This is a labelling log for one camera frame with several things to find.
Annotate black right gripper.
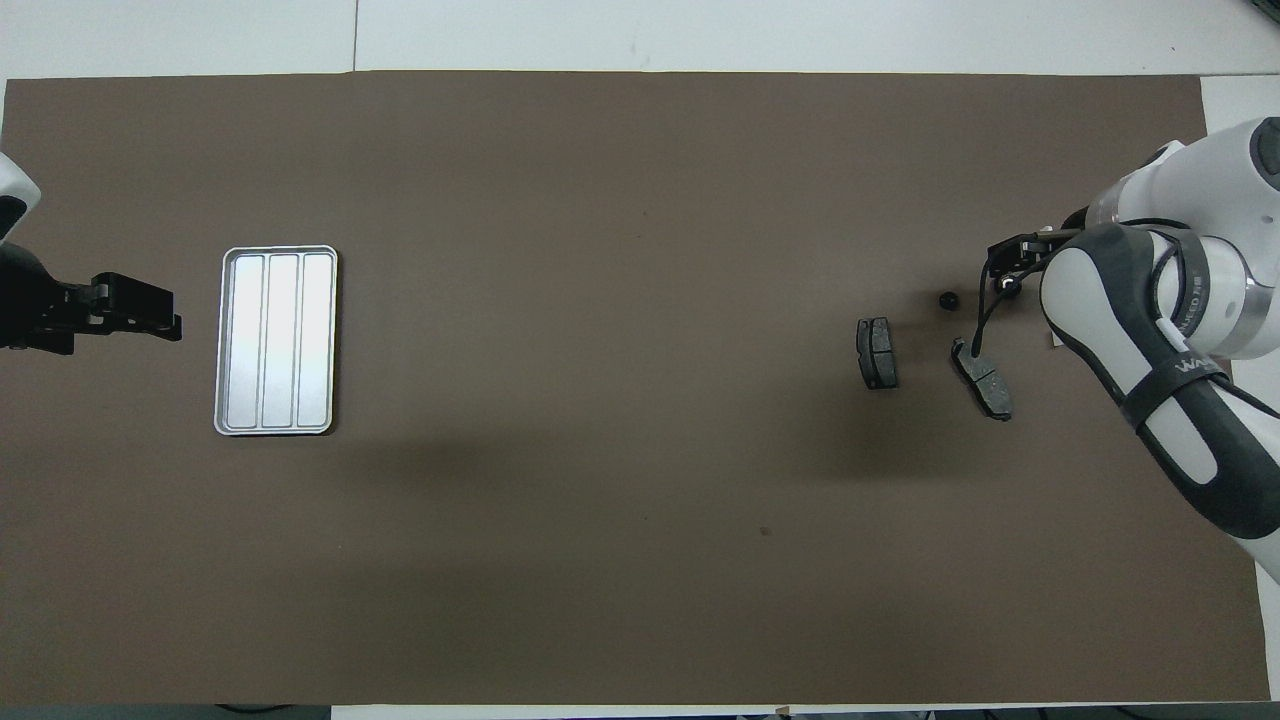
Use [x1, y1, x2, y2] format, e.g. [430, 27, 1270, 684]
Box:
[988, 228, 1086, 297]

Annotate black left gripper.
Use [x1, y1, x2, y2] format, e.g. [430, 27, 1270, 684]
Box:
[0, 243, 183, 356]

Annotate silver metal tray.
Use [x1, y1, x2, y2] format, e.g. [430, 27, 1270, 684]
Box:
[213, 245, 339, 437]

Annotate long dark brake pad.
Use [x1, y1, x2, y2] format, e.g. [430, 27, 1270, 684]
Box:
[950, 338, 1014, 422]

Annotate short dark brake pad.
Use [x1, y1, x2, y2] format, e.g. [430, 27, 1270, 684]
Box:
[856, 317, 899, 391]

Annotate brown table mat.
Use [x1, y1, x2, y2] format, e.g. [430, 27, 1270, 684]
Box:
[0, 70, 1271, 706]

